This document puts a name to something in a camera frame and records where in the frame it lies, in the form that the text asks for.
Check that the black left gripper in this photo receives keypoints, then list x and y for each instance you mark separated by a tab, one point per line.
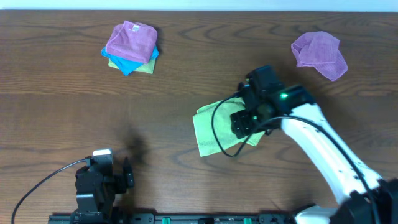
118	182

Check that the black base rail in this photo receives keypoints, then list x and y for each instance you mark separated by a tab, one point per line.
150	218

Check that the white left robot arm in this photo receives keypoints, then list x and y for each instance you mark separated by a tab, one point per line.
96	190

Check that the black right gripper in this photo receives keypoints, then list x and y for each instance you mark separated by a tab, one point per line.
239	124

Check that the folded purple cloth on stack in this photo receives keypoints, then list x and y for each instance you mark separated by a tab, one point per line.
132	41

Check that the light green microfiber cloth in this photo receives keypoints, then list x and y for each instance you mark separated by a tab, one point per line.
211	130

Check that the folded blue cloth in stack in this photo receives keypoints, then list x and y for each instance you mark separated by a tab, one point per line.
127	66

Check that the folded green cloth under stack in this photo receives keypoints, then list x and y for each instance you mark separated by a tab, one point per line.
146	68

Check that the crumpled purple cloth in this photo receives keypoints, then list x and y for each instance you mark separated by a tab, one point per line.
320	50

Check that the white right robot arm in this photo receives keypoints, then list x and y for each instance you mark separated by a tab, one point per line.
362	194

